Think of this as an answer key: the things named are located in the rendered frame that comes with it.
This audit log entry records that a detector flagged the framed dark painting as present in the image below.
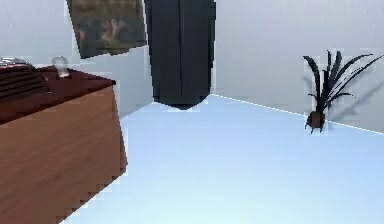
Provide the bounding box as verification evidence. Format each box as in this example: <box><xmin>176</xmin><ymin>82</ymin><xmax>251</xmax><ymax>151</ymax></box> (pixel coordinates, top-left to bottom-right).
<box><xmin>66</xmin><ymin>0</ymin><xmax>148</xmax><ymax>60</ymax></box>

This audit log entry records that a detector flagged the dark house plant in pot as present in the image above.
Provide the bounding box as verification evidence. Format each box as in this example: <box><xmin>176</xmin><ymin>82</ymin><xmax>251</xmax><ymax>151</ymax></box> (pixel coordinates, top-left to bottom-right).
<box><xmin>302</xmin><ymin>49</ymin><xmax>384</xmax><ymax>135</ymax></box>

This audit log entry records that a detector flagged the brown wooden counter cabinet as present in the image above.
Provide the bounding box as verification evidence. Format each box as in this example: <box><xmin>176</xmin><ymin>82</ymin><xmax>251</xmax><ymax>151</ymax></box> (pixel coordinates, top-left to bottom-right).
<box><xmin>0</xmin><ymin>65</ymin><xmax>129</xmax><ymax>224</ymax></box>

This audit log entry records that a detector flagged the clear glass cup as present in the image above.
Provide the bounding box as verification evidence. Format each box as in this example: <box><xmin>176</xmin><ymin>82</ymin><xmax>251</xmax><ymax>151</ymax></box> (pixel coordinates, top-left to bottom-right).
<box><xmin>51</xmin><ymin>55</ymin><xmax>71</xmax><ymax>79</ymax></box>

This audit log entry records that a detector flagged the grey metal pan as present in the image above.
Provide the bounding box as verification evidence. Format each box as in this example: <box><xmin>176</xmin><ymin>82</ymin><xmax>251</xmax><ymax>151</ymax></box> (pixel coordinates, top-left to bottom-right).
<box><xmin>0</xmin><ymin>57</ymin><xmax>31</xmax><ymax>67</ymax></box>

